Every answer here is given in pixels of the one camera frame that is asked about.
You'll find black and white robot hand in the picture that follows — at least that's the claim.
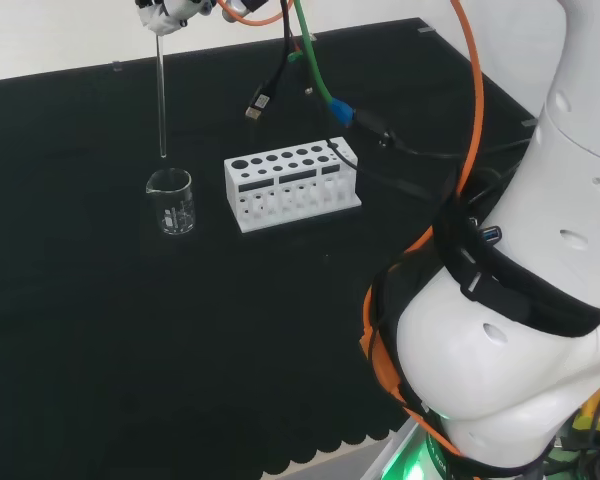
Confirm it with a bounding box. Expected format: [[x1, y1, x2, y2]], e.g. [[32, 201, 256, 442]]
[[133, 0, 216, 37]]

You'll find white test tube rack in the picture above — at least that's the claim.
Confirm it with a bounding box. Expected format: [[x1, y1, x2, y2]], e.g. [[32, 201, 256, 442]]
[[223, 136, 364, 235]]

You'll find clear glass beaker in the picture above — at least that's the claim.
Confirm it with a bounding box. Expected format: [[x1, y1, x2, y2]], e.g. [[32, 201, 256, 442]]
[[145, 168, 197, 237]]

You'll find black bench cloth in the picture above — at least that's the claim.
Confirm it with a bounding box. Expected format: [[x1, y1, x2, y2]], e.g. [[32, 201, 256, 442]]
[[0, 17, 539, 480]]

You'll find yellow stop button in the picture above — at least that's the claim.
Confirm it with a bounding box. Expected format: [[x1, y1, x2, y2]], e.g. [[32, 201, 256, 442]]
[[571, 378, 600, 442]]

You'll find black USB cable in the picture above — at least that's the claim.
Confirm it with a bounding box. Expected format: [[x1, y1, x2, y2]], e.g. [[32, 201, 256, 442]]
[[243, 0, 302, 123]]

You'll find green cable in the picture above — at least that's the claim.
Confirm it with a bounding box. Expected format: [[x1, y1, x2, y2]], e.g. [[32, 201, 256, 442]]
[[290, 0, 337, 105]]

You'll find blue cable plug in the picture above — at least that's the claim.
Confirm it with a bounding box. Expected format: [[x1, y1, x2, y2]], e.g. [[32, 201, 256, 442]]
[[329, 96, 356, 127]]

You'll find black adapter cable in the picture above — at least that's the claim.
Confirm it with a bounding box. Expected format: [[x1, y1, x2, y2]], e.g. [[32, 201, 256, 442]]
[[352, 107, 534, 162]]

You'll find thin black cable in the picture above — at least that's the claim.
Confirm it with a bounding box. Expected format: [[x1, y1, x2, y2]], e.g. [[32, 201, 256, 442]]
[[326, 141, 434, 199]]

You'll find orange cable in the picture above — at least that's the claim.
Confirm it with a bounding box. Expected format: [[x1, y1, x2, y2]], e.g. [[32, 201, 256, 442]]
[[216, 0, 485, 459]]

